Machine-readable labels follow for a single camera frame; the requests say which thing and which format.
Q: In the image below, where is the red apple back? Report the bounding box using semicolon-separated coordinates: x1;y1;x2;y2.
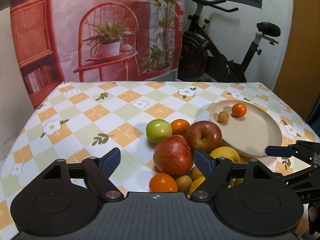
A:
184;121;222;153

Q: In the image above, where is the green apple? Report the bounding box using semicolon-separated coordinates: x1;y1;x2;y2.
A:
146;119;172;144

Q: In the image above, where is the brown longan on plate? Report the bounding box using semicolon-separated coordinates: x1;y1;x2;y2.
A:
217;111;229;124

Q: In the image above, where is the red apple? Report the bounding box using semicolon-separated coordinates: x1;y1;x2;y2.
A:
153;135;194;177
184;121;222;153

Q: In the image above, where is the beige round plate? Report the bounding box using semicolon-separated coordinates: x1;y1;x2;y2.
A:
209;100;282;158

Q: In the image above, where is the small orange on plate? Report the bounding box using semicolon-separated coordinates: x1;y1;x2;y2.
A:
232;103;247;118

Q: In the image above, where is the brown longan front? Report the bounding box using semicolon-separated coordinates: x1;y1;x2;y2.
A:
175;175;193;192

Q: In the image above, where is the black exercise bike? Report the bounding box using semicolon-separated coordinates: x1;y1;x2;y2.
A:
177;0;281;82

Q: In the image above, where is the wooden door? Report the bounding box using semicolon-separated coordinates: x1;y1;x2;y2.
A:
273;0;319;120

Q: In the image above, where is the orange tangerine behind apples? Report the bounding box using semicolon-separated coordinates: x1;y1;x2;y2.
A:
171;119;190;135

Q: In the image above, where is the red apple front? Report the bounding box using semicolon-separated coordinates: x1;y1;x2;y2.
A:
153;135;194;177

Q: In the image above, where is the orange tangerine front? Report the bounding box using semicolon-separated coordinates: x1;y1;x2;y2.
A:
149;173;178;192

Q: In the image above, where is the printed pink backdrop cloth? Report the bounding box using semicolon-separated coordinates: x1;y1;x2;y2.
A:
10;0;184;107

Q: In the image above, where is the yellow lemon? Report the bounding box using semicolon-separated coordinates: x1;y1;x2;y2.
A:
209;146;241;163

